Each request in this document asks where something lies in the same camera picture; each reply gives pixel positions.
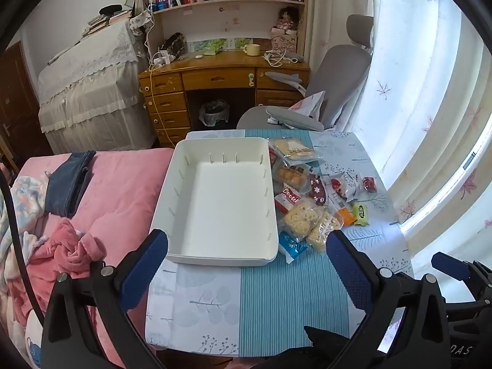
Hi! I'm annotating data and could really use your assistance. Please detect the yellow bread packet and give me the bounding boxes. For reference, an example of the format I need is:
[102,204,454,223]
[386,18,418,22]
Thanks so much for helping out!
[269,136,321,162]

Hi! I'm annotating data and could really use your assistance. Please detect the white lace furniture cover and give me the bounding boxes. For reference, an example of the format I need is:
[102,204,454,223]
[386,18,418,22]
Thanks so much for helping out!
[37,19,154,154]

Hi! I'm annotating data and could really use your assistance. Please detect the orange snack packet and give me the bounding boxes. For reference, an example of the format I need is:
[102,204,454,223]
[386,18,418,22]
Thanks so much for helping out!
[331,200,357,227]

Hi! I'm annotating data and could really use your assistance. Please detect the pink bed blanket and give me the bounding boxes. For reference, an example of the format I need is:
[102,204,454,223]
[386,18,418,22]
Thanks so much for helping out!
[0,148,175,369]

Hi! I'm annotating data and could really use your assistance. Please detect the white red-print plastic bag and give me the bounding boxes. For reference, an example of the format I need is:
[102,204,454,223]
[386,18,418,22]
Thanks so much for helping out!
[288,90,327,120]

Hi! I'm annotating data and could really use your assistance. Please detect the teal striped leaf-print tablecloth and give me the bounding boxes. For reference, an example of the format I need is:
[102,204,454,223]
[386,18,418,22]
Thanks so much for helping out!
[145,129,414,358]

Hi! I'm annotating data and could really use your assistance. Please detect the wooden bookshelf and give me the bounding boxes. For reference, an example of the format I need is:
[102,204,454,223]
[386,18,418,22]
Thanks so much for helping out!
[137,0,310,60]

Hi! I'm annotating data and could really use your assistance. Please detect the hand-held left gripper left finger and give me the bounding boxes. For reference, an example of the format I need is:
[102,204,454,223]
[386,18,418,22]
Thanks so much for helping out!
[40,229,169,369]

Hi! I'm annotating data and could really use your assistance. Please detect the dark blue jeans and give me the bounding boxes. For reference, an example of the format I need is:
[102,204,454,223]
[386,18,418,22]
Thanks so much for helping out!
[45,150,97,218]

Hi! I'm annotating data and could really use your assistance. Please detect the trash bin with bag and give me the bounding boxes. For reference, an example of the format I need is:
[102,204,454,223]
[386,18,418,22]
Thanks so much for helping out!
[199,100,230,127]

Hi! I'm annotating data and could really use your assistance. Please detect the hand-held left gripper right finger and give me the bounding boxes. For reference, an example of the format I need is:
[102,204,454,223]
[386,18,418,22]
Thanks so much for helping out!
[326,230,450,369]

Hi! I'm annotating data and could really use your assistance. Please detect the dark red snack packet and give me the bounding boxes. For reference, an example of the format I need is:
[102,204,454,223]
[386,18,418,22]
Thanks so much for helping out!
[307,174,328,205]

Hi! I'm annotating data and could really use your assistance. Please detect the pink fleece garment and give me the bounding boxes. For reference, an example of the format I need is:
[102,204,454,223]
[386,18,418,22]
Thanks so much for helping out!
[29,219,108,281]

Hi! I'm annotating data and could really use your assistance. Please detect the black cable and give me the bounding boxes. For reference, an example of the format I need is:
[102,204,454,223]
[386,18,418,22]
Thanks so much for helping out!
[0,169,45,323]

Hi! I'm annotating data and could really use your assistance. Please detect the black patterned pouch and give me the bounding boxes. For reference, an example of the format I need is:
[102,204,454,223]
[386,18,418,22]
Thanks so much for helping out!
[159,33,188,56]

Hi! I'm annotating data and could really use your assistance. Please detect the clear rice cracker packet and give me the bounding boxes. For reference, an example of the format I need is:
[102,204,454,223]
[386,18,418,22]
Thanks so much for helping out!
[282,199,325,241]
[307,211,343,253]

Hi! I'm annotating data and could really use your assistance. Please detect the white snack bag red print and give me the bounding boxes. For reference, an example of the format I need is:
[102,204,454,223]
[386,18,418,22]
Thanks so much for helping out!
[327,172,364,203]

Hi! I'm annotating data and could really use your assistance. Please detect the floral patterned quilt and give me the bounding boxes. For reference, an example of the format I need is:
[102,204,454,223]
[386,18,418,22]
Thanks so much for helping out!
[0,175,50,239]

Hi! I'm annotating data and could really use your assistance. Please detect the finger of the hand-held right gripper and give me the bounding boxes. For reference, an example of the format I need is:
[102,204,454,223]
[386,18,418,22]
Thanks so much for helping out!
[431,252,492,301]

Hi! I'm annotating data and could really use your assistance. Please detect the wooden desk with drawers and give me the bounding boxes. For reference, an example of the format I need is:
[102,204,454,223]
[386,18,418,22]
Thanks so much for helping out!
[137,48,311,149]

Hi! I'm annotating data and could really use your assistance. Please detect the pink printed box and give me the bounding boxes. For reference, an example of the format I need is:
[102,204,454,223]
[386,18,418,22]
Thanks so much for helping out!
[271,33,298,52]

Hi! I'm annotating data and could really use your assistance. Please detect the yellow-green candy packet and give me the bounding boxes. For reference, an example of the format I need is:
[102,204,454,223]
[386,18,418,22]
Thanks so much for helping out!
[351,202,369,225]

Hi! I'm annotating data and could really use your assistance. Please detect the brown cake packet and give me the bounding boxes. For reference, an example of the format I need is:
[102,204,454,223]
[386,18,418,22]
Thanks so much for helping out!
[274,161,312,195]

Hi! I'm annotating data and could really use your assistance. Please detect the white plastic tray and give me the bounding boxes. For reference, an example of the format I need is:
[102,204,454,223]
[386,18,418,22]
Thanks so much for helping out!
[149,137,280,267]

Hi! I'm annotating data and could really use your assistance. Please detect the doll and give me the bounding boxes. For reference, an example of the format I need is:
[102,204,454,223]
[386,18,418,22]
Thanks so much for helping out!
[272,7,300,33]

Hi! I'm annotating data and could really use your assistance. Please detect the brown wooden door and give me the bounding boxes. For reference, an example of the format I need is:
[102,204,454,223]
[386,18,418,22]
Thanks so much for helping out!
[0,42,52,170]

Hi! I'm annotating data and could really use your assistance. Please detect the blue foil snack packet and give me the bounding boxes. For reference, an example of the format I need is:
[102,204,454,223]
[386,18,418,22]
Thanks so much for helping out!
[278,231,308,264]

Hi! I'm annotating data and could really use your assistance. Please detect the stack of books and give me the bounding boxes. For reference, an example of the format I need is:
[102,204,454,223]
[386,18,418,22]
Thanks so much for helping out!
[81,6,133,37]

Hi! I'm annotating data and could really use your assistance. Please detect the red and white snack packet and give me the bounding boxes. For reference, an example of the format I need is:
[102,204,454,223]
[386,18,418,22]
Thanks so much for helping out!
[274,185,304,214]

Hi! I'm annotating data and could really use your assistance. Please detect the grey office chair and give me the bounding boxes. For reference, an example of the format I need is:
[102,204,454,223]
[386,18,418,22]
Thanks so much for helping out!
[236,14,374,131]

